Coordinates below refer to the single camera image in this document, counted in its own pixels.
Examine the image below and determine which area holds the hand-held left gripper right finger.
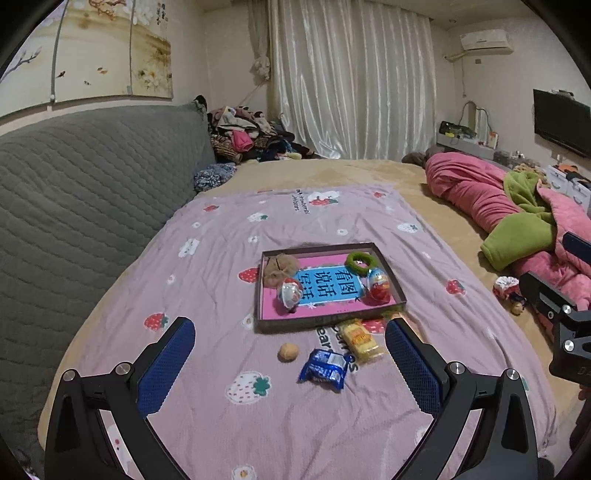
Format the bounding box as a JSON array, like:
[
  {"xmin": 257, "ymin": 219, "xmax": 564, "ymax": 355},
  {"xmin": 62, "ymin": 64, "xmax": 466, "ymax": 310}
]
[{"xmin": 384, "ymin": 318, "xmax": 540, "ymax": 480}]

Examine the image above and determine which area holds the shallow brown cardboard tray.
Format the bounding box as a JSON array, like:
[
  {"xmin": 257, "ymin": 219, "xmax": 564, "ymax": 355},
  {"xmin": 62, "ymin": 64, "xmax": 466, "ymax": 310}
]
[{"xmin": 254, "ymin": 241, "xmax": 407, "ymax": 334}]

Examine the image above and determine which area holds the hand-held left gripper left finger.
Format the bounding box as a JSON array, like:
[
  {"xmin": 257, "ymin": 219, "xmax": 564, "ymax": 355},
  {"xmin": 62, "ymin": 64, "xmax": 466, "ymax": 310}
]
[{"xmin": 45, "ymin": 316, "xmax": 196, "ymax": 480}]

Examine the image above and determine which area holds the blue snack packet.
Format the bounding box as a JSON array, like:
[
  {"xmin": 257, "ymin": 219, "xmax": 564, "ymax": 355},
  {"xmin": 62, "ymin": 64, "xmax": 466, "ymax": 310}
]
[{"xmin": 298, "ymin": 348, "xmax": 350, "ymax": 391}]

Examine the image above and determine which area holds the white drawer cabinet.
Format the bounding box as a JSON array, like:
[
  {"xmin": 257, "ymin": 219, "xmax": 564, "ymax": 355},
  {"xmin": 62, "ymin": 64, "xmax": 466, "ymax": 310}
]
[{"xmin": 547, "ymin": 164, "xmax": 591, "ymax": 206}]

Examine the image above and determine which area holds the white air conditioner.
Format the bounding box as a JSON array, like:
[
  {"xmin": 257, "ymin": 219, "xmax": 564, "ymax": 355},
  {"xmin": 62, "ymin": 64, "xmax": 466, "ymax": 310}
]
[{"xmin": 460, "ymin": 29, "xmax": 514, "ymax": 53}]

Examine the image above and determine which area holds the dark green bag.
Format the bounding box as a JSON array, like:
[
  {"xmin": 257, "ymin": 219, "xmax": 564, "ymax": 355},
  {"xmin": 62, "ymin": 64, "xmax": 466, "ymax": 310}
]
[{"xmin": 438, "ymin": 121, "xmax": 476, "ymax": 138}]

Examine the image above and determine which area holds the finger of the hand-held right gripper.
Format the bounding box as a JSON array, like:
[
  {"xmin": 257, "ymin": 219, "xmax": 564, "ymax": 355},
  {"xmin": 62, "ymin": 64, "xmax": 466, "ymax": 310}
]
[
  {"xmin": 562, "ymin": 232, "xmax": 591, "ymax": 267},
  {"xmin": 519, "ymin": 271, "xmax": 581, "ymax": 329}
]

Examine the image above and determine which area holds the green fleece blanket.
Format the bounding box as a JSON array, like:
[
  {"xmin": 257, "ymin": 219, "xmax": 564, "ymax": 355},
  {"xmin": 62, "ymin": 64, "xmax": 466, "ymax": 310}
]
[{"xmin": 480, "ymin": 171, "xmax": 557, "ymax": 271}]

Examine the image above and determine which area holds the grey quilted headboard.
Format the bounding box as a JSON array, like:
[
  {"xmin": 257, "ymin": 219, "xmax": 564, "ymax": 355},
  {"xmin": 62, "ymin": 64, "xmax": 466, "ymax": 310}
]
[{"xmin": 0, "ymin": 102, "xmax": 218, "ymax": 416}]

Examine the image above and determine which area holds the pink strawberry printed blanket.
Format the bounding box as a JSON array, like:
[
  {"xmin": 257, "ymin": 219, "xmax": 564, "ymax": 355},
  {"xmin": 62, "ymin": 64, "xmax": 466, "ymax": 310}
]
[{"xmin": 39, "ymin": 185, "xmax": 557, "ymax": 480}]

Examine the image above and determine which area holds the black television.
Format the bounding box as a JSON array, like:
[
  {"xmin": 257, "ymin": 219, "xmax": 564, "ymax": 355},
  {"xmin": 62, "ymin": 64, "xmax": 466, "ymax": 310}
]
[{"xmin": 533, "ymin": 89, "xmax": 591, "ymax": 158}]

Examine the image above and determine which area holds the brown cloth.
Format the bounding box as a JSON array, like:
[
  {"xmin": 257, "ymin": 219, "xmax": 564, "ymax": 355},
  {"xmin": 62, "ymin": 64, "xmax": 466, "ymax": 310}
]
[{"xmin": 402, "ymin": 148, "xmax": 439, "ymax": 166}]

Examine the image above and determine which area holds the blue floral cloth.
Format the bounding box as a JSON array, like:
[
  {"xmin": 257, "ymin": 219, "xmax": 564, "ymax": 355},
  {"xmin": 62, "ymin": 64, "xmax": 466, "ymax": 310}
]
[{"xmin": 193, "ymin": 162, "xmax": 238, "ymax": 192}]

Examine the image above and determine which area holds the pink quilt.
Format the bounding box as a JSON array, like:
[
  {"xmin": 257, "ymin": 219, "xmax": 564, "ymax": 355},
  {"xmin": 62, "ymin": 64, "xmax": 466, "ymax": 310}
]
[{"xmin": 425, "ymin": 151, "xmax": 591, "ymax": 310}]

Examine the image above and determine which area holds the red orange egg toy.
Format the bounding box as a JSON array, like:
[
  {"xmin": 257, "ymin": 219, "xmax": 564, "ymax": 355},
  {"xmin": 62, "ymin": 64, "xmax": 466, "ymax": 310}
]
[{"xmin": 365, "ymin": 267, "xmax": 392, "ymax": 304}]

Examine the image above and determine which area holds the flower wall painting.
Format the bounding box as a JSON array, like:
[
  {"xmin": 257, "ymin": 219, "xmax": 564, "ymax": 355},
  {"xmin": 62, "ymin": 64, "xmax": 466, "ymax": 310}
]
[{"xmin": 0, "ymin": 0, "xmax": 175, "ymax": 118}]

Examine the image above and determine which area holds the green fuzzy hair ring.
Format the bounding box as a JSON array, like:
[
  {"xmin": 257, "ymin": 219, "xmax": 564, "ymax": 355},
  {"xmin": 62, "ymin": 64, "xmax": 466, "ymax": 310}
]
[{"xmin": 346, "ymin": 250, "xmax": 376, "ymax": 273}]

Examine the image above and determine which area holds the white curtain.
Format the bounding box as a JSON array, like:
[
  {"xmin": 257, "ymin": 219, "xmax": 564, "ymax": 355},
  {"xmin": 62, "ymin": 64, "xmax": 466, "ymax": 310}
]
[{"xmin": 247, "ymin": 0, "xmax": 437, "ymax": 161}]

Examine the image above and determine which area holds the pile of clothes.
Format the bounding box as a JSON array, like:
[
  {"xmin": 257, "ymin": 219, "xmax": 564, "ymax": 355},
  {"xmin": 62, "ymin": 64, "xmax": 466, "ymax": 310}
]
[{"xmin": 206, "ymin": 105, "xmax": 317, "ymax": 164}]

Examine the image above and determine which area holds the pink book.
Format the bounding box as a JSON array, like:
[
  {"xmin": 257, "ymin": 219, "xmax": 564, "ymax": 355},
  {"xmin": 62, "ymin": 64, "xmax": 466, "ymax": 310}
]
[{"xmin": 259, "ymin": 251, "xmax": 400, "ymax": 320}]

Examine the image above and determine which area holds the beige bed sheet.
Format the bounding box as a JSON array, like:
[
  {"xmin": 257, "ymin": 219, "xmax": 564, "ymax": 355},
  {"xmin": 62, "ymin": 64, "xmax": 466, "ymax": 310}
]
[{"xmin": 222, "ymin": 158, "xmax": 591, "ymax": 352}]

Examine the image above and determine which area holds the yellow biscuit packet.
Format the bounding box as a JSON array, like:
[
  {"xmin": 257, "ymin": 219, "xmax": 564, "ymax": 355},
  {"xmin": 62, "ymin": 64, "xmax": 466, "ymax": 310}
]
[
  {"xmin": 381, "ymin": 311, "xmax": 420, "ymax": 334},
  {"xmin": 339, "ymin": 319, "xmax": 385, "ymax": 364}
]

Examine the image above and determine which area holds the beige mesh scrunchie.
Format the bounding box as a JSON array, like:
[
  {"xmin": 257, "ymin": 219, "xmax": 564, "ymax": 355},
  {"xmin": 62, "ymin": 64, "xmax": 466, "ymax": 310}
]
[{"xmin": 263, "ymin": 253, "xmax": 301, "ymax": 284}]

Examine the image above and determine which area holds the small red white doll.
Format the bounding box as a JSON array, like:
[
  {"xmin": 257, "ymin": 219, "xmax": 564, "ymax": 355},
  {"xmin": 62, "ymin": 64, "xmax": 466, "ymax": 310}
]
[{"xmin": 492, "ymin": 276, "xmax": 527, "ymax": 316}]

